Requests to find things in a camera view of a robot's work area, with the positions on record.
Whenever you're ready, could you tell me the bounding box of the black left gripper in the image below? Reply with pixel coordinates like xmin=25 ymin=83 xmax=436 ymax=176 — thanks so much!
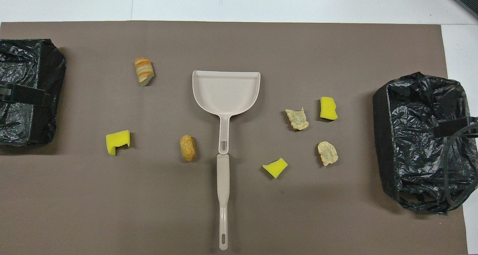
xmin=0 ymin=83 xmax=51 ymax=107

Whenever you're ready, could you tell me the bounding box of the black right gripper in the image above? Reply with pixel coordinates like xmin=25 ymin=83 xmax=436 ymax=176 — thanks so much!
xmin=433 ymin=117 xmax=478 ymax=138

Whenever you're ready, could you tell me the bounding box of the notched yellow sponge piece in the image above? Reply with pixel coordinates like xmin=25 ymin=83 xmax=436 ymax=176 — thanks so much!
xmin=106 ymin=130 xmax=131 ymax=156

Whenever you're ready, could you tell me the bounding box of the orange striped bread piece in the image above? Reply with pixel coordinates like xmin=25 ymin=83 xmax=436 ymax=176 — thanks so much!
xmin=134 ymin=57 xmax=155 ymax=86

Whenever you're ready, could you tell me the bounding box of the rectangular yellow sponge piece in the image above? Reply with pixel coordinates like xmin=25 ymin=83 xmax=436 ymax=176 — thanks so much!
xmin=320 ymin=96 xmax=339 ymax=121

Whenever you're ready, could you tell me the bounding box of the beige piece with flap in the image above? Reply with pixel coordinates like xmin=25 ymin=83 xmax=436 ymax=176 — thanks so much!
xmin=285 ymin=107 xmax=310 ymax=131

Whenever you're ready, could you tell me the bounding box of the brown oval bread roll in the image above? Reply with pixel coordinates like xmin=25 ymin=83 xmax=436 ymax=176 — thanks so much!
xmin=180 ymin=135 xmax=197 ymax=162

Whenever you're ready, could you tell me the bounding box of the yellow sponge wedge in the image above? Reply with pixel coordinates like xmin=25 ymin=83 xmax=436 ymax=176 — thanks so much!
xmin=262 ymin=158 xmax=289 ymax=179

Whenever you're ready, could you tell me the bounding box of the beige plastic dustpan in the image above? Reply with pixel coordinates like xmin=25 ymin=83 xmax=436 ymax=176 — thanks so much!
xmin=192 ymin=70 xmax=261 ymax=154

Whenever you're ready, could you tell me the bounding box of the beige handled black bristle brush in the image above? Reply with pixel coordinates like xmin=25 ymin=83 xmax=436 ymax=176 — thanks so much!
xmin=217 ymin=153 xmax=230 ymax=251

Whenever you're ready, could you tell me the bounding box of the black bag lined bin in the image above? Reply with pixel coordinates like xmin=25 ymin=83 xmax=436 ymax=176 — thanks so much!
xmin=373 ymin=72 xmax=478 ymax=215
xmin=0 ymin=38 xmax=67 ymax=147

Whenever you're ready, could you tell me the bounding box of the beige rounded crumpled piece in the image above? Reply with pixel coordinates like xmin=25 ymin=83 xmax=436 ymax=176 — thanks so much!
xmin=317 ymin=141 xmax=339 ymax=167

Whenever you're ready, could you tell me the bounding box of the brown paper table mat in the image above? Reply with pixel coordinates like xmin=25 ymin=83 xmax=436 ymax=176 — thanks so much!
xmin=0 ymin=21 xmax=468 ymax=255

